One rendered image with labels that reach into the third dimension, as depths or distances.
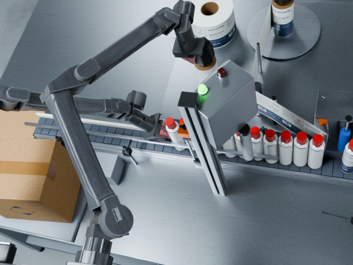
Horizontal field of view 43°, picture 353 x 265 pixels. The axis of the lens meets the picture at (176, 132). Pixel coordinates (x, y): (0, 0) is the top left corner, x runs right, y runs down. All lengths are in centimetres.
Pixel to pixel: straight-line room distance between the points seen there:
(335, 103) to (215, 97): 50
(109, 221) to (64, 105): 31
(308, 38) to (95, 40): 102
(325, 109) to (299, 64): 46
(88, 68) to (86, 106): 42
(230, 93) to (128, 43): 34
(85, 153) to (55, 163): 59
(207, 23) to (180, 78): 26
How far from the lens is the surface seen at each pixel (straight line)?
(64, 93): 116
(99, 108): 160
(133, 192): 183
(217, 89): 119
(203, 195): 176
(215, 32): 195
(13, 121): 224
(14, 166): 174
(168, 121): 163
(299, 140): 154
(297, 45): 199
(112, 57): 127
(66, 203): 181
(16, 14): 405
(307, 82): 190
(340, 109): 153
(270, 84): 189
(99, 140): 193
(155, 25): 139
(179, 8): 149
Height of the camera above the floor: 246
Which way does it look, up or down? 60 degrees down
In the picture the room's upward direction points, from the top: 25 degrees counter-clockwise
